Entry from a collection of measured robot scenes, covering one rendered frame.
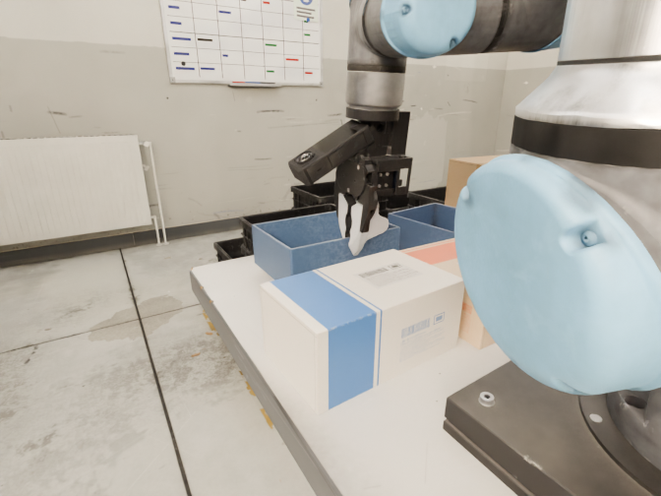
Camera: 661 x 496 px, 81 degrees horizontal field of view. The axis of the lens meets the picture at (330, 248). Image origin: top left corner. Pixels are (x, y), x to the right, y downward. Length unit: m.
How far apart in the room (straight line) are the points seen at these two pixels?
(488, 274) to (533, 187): 0.06
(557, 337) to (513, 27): 0.35
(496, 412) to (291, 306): 0.20
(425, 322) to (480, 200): 0.25
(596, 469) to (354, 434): 0.18
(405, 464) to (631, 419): 0.17
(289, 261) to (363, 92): 0.24
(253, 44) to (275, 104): 0.44
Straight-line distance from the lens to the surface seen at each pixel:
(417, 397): 0.43
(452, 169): 0.93
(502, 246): 0.20
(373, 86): 0.51
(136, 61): 3.07
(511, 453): 0.35
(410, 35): 0.40
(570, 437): 0.37
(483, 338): 0.51
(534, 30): 0.49
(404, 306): 0.41
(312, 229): 0.72
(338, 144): 0.51
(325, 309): 0.38
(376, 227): 0.58
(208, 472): 1.31
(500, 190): 0.19
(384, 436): 0.39
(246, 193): 3.28
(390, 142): 0.56
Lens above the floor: 0.98
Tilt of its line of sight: 20 degrees down
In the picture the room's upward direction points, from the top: straight up
